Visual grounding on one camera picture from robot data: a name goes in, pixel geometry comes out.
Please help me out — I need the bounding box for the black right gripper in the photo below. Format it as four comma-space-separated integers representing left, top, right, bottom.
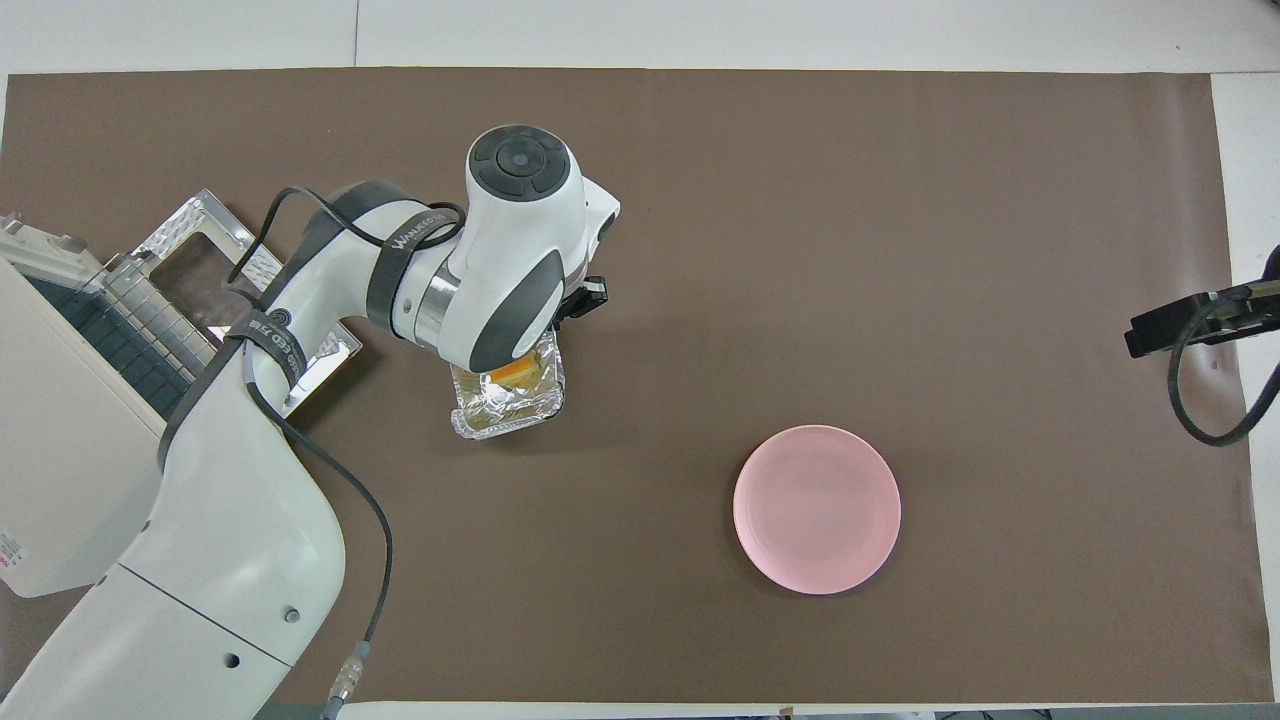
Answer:
1125, 280, 1280, 358

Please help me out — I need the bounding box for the yellow twisted bread roll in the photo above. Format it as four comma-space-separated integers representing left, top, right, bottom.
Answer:
488, 358, 546, 391

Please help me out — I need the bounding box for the brown table mat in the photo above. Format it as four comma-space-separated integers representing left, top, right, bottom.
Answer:
0, 67, 1276, 704

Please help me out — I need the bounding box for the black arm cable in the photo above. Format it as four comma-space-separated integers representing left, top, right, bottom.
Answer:
228, 186, 468, 720
1168, 298, 1280, 448

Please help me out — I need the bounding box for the cream toaster oven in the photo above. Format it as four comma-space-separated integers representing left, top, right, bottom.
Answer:
0, 210, 251, 599

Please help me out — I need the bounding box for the aluminium foil tray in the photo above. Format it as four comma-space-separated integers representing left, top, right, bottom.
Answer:
450, 330, 567, 441

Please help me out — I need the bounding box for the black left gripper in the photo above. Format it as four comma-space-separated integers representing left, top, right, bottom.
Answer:
553, 277, 609, 323

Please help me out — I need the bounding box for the glass oven door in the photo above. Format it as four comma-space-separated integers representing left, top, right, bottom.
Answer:
130, 188, 363, 419

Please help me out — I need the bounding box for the pink round plate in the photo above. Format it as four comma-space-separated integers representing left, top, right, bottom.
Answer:
733, 425, 902, 596

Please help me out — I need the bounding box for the metal oven rack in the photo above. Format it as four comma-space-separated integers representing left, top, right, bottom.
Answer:
25, 270, 216, 421

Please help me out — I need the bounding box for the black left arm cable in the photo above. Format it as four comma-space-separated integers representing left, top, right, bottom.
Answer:
228, 186, 468, 720

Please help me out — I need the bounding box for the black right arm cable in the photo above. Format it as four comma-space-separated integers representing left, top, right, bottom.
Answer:
1168, 298, 1280, 448

